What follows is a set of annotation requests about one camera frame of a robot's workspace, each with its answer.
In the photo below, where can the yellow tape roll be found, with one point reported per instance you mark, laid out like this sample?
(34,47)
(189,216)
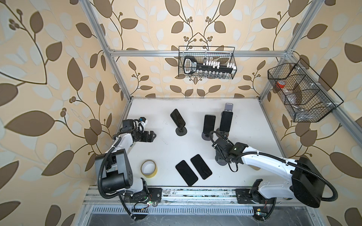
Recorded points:
(149,168)

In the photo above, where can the black handled tool in basket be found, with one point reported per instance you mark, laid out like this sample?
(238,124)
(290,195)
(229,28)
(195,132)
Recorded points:
(191,66)

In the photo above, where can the back wire basket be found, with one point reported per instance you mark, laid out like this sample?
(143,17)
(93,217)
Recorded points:
(222,54)

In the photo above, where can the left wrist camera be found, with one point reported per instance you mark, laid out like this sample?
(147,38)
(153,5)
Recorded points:
(134,125)

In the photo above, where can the side wire basket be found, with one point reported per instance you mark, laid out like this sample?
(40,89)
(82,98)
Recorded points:
(314,96)

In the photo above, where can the front right phone stand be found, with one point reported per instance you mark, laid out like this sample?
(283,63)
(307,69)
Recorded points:
(220,160)

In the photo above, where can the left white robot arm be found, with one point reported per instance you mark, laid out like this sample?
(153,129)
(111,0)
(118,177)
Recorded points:
(114,173)

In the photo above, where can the phone stand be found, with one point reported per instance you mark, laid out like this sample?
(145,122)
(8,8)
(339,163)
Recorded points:
(181,132)
(220,160)
(206,137)
(219,133)

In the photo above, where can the red cap plastic bottle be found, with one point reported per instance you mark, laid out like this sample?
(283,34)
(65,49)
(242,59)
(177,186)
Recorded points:
(281,87)

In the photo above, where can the brown cork oval pad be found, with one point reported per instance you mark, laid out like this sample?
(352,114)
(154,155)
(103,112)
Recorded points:
(255,168)

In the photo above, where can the back right phone stand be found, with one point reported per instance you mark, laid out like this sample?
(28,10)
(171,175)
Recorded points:
(219,133)

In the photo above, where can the back left phone stand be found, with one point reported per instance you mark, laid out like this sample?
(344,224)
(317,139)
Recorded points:
(181,132)

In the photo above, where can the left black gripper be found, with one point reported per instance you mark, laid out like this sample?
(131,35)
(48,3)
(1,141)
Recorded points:
(149,138)

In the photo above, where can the black phone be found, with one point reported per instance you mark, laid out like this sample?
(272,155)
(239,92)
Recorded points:
(201,166)
(209,123)
(178,119)
(186,173)
(226,121)

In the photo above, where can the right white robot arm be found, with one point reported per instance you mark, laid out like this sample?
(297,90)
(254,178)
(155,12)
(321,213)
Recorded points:
(293,179)

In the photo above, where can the back middle phone stand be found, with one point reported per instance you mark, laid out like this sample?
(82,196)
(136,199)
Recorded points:
(206,137)

